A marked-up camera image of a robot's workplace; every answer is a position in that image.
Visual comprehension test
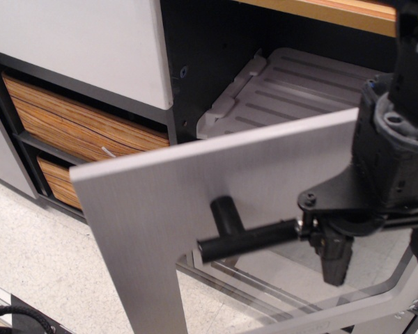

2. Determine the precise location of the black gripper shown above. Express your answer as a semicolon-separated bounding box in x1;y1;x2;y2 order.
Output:
297;74;418;286

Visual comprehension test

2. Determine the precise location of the black braided cable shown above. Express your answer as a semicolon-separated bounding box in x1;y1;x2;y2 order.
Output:
0;305;55;334

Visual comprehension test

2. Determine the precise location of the upper wood grain bin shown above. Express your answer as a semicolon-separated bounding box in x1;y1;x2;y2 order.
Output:
2;72;170;162

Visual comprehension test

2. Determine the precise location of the black oven door handle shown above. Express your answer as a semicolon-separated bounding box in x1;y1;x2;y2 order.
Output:
197;196;298;263

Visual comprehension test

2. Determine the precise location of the lower wood grain bin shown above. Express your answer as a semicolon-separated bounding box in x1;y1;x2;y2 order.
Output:
37;156;82;210

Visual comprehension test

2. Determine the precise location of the wood grain bin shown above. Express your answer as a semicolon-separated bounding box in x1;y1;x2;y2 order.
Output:
37;156;82;210
2;72;170;162

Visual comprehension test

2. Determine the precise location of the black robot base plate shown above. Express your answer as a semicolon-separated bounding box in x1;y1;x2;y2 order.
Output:
6;294;74;334

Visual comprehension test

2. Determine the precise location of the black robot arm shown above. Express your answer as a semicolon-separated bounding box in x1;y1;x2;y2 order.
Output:
298;1;418;286

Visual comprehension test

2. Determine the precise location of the grey oven door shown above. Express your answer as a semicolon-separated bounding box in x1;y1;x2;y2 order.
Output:
68;107;418;334

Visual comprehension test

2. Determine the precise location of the white oven rack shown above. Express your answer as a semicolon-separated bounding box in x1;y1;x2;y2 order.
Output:
196;48;379;139

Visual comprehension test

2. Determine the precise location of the grey toy kitchen cabinet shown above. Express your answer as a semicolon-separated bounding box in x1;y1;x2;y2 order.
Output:
0;1;397;221

